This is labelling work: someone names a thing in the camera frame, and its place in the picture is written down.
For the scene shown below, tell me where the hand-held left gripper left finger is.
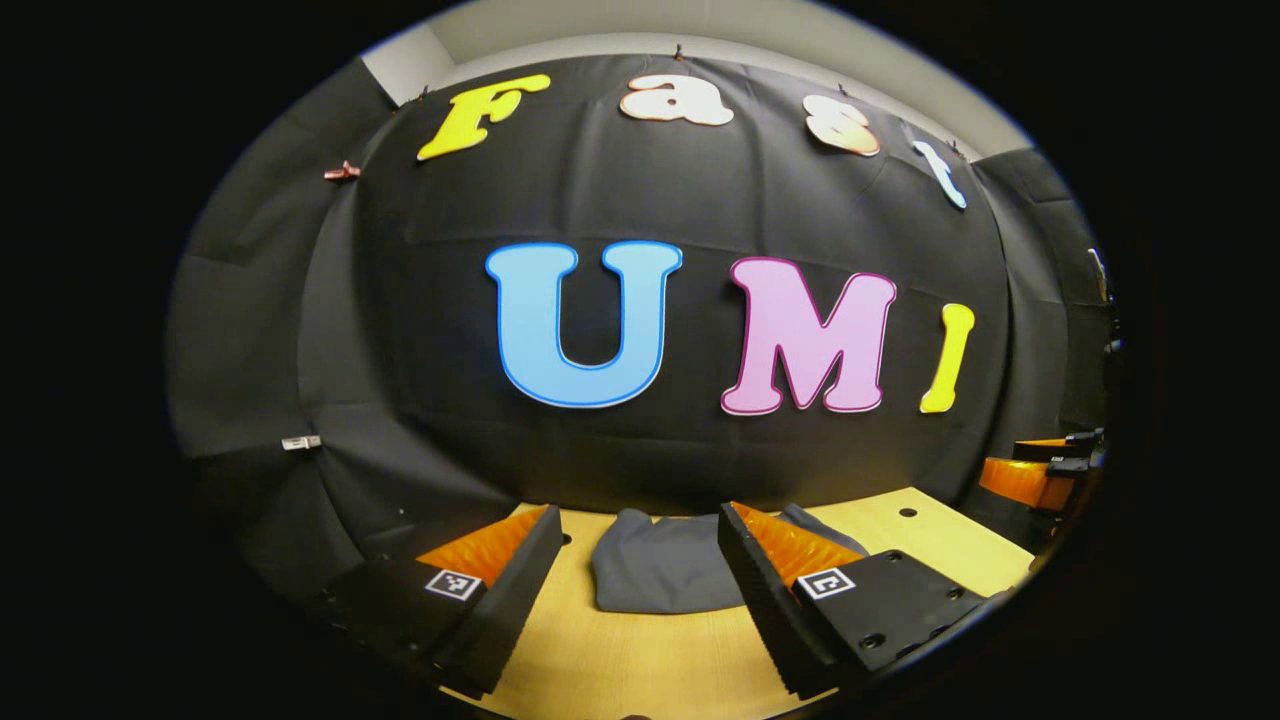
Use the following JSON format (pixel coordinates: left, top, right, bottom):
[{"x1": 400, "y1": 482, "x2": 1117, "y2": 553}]
[{"x1": 320, "y1": 505, "x2": 564, "y2": 701}]

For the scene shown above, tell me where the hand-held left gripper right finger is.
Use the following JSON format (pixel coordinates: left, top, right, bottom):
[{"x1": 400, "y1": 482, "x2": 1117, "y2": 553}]
[{"x1": 718, "y1": 502, "x2": 988, "y2": 701}]

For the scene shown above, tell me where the dark grey polo shirt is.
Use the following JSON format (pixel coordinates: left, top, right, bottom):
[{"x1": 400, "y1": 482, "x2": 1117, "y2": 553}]
[{"x1": 590, "y1": 503, "x2": 869, "y2": 615}]

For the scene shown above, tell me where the black backdrop cloth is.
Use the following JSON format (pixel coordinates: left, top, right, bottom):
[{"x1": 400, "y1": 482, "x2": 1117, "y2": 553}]
[{"x1": 165, "y1": 52, "x2": 1116, "y2": 611}]

